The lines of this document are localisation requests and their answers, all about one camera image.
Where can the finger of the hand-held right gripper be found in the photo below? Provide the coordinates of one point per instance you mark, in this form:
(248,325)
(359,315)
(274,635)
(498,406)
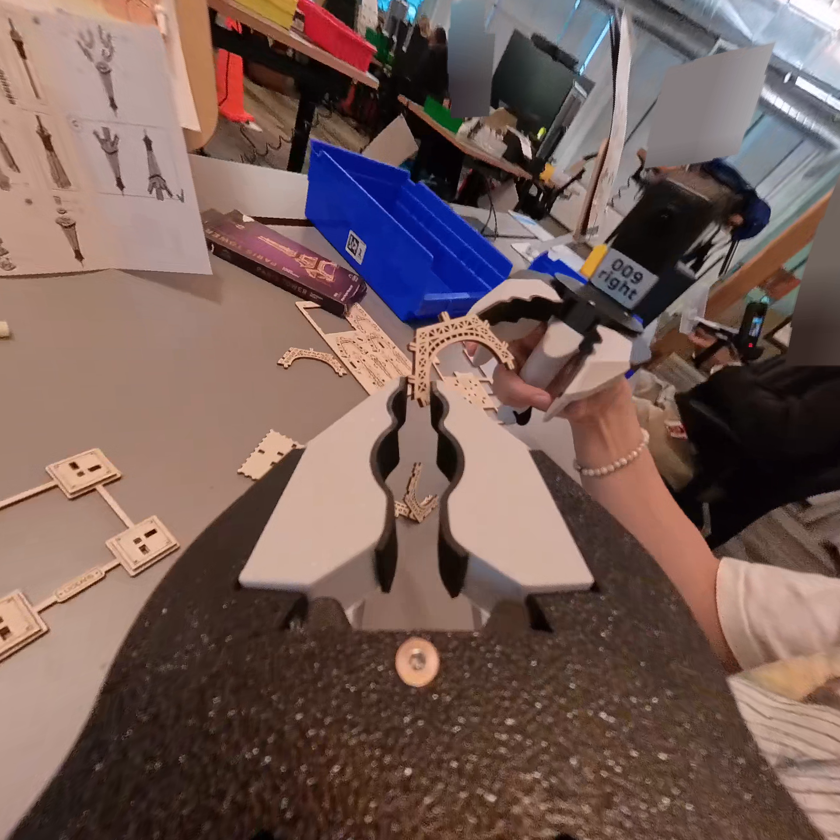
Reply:
(544,313)
(518,289)

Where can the dark blue jacket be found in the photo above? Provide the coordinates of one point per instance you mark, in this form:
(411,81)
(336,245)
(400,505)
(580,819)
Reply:
(754,210)

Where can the wooden lattice parts sheet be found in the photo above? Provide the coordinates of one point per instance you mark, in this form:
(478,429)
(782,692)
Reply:
(472,390)

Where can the small blue plastic bin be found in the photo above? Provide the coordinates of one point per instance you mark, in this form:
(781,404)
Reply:
(551,266)

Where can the green plastic bin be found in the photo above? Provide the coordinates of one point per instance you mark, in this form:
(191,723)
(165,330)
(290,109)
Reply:
(443,111)

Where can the black monitor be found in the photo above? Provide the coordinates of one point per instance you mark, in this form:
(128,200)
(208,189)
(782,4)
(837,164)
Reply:
(531,79)

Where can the white paper sheet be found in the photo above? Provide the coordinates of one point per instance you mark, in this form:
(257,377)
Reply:
(180,65)

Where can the yellow plastic bin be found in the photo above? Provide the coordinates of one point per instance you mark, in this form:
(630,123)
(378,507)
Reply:
(269,10)

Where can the person's printed white shirt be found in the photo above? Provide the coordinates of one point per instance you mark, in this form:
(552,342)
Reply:
(787,610)

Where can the grey desk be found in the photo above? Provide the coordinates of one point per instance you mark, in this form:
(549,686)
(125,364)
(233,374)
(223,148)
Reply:
(131,367)

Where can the square wooden platform with holes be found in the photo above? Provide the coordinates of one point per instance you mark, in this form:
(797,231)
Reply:
(253,469)

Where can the dark purple puzzle box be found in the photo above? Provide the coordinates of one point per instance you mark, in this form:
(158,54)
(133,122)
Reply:
(262,249)

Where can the wooden lattice arch piece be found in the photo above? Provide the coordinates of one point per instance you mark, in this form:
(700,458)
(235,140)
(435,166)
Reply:
(453,331)
(308,354)

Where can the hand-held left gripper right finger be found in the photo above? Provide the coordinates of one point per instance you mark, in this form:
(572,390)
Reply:
(518,518)

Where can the small wooden arch piece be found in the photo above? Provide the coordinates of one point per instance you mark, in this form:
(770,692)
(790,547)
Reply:
(415,499)

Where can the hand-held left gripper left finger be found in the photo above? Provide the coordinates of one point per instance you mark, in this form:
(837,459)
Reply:
(321,518)

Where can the hanging printed paper sheet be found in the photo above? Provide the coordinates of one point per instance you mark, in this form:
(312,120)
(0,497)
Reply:
(617,131)

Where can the wooden tower parts sheet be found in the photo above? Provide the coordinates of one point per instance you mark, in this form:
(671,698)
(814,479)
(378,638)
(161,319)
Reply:
(367,367)

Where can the wooden four-square frame piece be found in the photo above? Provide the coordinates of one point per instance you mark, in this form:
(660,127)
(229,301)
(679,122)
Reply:
(121,558)

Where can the red plastic bin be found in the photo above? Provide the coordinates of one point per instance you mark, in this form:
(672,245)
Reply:
(341,33)

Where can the black camera device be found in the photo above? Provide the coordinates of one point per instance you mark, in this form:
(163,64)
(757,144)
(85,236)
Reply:
(754,328)

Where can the long work table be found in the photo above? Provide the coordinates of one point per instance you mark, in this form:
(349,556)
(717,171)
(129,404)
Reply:
(295,46)

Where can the wooden partition panel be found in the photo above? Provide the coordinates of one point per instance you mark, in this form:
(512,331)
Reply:
(203,98)

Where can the person's right forearm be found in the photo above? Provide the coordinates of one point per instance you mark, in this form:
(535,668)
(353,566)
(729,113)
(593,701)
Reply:
(643,525)

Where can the paper instruction sheet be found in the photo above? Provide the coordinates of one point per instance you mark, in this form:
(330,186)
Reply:
(151,164)

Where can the person's right hand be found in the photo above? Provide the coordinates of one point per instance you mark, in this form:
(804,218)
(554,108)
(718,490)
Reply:
(512,387)

